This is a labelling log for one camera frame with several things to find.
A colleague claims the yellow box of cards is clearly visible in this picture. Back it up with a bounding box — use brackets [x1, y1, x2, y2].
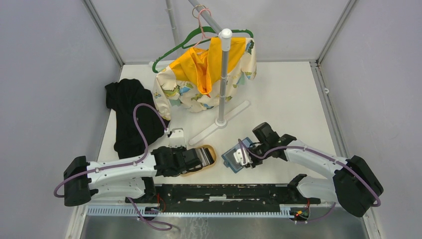
[182, 145, 217, 177]

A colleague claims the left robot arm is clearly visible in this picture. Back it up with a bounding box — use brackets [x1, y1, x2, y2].
[62, 146, 214, 207]

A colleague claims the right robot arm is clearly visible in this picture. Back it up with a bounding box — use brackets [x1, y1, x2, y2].
[235, 122, 384, 217]

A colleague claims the black garment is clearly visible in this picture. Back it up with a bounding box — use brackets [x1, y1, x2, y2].
[105, 78, 171, 160]

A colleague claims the yellow dinosaur print shirt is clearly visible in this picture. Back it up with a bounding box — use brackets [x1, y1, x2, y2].
[152, 37, 256, 120]

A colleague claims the green clothes hanger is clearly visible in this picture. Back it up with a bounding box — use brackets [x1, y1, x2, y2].
[151, 26, 254, 73]

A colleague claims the white clothes rack stand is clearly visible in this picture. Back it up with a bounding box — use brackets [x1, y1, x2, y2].
[156, 0, 250, 145]

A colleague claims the pink clothes hanger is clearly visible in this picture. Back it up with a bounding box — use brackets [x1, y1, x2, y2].
[192, 4, 212, 47]

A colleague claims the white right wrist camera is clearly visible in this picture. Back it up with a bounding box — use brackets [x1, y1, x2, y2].
[233, 148, 252, 167]

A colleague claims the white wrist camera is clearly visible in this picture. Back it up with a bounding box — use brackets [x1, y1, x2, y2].
[165, 128, 186, 148]
[233, 148, 252, 167]

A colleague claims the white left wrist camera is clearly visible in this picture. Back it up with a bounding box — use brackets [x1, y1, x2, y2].
[165, 128, 186, 148]

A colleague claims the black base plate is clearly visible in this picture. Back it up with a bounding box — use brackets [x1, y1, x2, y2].
[133, 184, 321, 213]

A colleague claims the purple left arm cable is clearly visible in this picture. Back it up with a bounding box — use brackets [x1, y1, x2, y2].
[53, 103, 170, 232]

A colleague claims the white slotted cable duct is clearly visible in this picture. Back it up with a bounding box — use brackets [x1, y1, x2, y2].
[87, 205, 294, 219]

